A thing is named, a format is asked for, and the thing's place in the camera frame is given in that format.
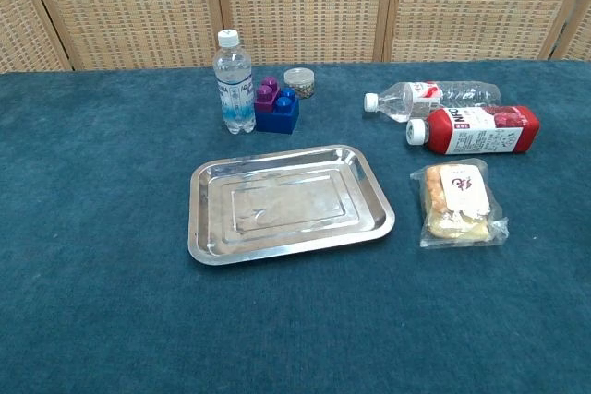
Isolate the woven rattan folding screen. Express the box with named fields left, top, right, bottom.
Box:
left=0, top=0, right=591, bottom=74

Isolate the small clear jar of nuts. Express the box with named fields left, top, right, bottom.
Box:
left=283, top=67, right=316, bottom=101

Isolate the blue toy building block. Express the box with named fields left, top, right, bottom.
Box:
left=254, top=87, right=300, bottom=136

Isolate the stainless steel tray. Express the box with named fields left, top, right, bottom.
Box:
left=187, top=144, right=396, bottom=267

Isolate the clear bottle with red label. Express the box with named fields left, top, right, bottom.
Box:
left=363, top=80, right=502, bottom=124

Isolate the clear bottle with blue label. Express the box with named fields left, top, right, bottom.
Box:
left=211, top=29, right=257, bottom=136

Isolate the teal fabric tablecloth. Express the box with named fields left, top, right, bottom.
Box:
left=0, top=59, right=591, bottom=394

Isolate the red juice bottle white cap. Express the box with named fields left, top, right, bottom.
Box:
left=405, top=105, right=541, bottom=156

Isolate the purple toy building block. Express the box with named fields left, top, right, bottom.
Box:
left=254, top=76, right=282, bottom=114

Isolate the packaged bread in clear wrapper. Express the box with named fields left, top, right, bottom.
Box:
left=409, top=158, right=510, bottom=249

